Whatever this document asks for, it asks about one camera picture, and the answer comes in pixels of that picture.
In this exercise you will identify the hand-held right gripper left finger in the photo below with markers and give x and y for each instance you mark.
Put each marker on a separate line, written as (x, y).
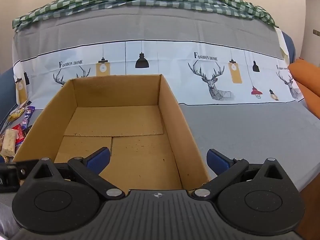
(98, 158)

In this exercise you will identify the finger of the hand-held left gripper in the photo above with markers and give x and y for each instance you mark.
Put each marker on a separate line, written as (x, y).
(27, 165)

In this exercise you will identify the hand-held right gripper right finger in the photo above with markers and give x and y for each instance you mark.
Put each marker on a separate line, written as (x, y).
(217, 158)

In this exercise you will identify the cardboard box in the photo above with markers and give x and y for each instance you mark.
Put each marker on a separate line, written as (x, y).
(125, 130)

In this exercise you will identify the purple snack packet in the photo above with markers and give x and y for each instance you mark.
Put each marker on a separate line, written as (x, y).
(27, 117)

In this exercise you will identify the orange cushion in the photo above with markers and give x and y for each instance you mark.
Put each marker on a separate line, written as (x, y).
(308, 80)

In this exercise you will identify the wall socket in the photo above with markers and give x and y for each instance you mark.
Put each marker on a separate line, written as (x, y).
(316, 32)

